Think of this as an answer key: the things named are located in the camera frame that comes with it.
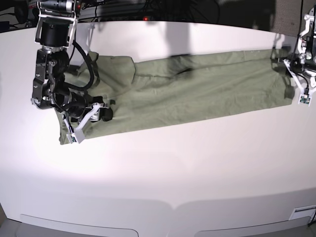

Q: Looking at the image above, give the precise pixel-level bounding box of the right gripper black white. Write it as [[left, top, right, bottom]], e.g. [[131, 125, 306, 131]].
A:
[[53, 91, 114, 133]]

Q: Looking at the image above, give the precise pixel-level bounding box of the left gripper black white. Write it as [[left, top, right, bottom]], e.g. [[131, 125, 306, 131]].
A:
[[270, 53, 316, 95]]

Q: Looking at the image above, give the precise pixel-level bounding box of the green T-shirt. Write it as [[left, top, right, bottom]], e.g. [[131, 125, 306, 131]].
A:
[[58, 49, 296, 146]]

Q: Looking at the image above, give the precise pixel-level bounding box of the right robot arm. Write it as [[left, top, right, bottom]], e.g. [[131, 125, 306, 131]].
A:
[[31, 0, 113, 132]]

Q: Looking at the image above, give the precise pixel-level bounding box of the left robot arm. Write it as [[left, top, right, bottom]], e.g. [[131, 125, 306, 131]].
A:
[[277, 6, 316, 105]]

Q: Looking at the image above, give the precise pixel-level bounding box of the black power strip red light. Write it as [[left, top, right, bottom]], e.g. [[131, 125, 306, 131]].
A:
[[98, 15, 155, 22]]

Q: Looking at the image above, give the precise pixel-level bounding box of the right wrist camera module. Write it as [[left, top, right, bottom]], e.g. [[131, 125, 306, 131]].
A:
[[66, 130, 85, 144]]

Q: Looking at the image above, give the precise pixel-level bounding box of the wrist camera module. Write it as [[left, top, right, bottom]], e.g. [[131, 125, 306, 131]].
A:
[[66, 130, 85, 144], [298, 94, 312, 107]]

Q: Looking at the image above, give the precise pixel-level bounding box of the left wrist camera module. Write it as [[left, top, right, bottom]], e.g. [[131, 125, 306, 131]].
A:
[[298, 94, 312, 107]]

